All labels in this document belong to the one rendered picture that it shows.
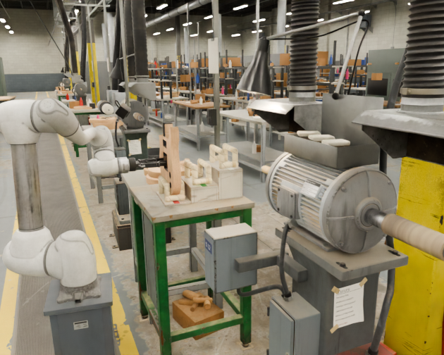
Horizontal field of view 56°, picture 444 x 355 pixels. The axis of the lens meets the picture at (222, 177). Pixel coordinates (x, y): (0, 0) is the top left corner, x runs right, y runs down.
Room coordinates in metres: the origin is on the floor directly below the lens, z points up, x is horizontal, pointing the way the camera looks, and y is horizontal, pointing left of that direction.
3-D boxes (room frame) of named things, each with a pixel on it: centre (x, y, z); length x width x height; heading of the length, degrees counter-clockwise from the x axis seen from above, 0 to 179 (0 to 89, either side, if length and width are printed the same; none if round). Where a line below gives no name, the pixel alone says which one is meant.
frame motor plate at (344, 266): (1.22, -0.36, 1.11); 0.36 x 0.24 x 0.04; 23
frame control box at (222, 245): (1.27, -0.08, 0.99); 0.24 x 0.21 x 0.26; 23
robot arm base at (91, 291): (1.65, 0.64, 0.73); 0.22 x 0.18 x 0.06; 15
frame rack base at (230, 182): (2.39, 0.00, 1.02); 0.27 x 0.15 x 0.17; 20
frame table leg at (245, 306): (2.21, -0.13, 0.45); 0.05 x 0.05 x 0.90; 23
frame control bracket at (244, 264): (1.29, -0.13, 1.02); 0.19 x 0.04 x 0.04; 113
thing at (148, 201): (2.36, 0.21, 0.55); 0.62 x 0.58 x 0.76; 23
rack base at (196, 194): (2.34, 0.14, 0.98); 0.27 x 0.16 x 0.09; 20
